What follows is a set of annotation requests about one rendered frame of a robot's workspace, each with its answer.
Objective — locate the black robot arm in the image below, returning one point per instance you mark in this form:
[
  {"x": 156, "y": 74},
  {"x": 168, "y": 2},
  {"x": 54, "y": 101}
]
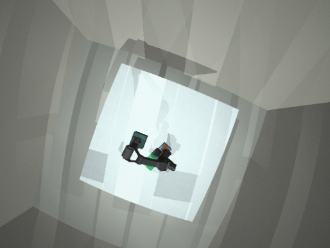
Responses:
[{"x": 161, "y": 163}]

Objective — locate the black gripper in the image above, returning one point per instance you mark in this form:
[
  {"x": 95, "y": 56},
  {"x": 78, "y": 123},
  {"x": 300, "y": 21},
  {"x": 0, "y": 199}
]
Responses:
[{"x": 157, "y": 153}]

